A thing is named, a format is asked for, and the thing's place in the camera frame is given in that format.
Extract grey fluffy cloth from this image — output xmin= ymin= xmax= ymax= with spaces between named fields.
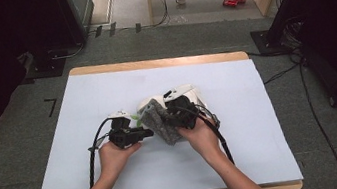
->
xmin=138 ymin=94 xmax=187 ymax=150

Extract left hand-held gripper black cable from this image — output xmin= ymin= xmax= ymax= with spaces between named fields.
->
xmin=80 ymin=117 xmax=122 ymax=189

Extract person's right hand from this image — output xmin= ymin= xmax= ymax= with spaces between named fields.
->
xmin=174 ymin=114 xmax=225 ymax=165

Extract black tape corner mark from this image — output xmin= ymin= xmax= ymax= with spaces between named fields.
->
xmin=43 ymin=97 xmax=60 ymax=119

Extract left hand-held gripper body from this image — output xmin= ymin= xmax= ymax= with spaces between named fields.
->
xmin=105 ymin=108 xmax=142 ymax=152

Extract hand-held gripper black cable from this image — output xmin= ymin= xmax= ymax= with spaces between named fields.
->
xmin=171 ymin=97 xmax=237 ymax=173
xmin=80 ymin=117 xmax=122 ymax=189

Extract black stand base plate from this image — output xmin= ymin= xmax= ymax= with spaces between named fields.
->
xmin=249 ymin=26 xmax=290 ymax=59
xmin=21 ymin=47 xmax=69 ymax=82

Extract dark cabinet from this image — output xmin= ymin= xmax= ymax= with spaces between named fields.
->
xmin=55 ymin=0 xmax=101 ymax=50

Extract black floor cables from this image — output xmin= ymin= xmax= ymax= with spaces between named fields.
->
xmin=241 ymin=12 xmax=337 ymax=189

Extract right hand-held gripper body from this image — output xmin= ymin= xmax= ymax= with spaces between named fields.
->
xmin=160 ymin=83 xmax=204 ymax=135

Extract panda plush toy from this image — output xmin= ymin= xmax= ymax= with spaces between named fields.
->
xmin=127 ymin=82 xmax=209 ymax=149

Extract black hanging cable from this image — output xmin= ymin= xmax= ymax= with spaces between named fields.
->
xmin=148 ymin=0 xmax=172 ymax=28

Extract pale blue table mat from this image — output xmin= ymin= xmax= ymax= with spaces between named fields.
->
xmin=18 ymin=43 xmax=305 ymax=189

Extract person's left hand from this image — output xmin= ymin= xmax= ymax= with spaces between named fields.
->
xmin=96 ymin=136 xmax=148 ymax=183

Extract right hand-held gripper black cable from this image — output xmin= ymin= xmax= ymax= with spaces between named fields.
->
xmin=171 ymin=97 xmax=237 ymax=173

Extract wooden table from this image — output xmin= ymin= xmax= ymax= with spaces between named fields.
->
xmin=15 ymin=36 xmax=305 ymax=189

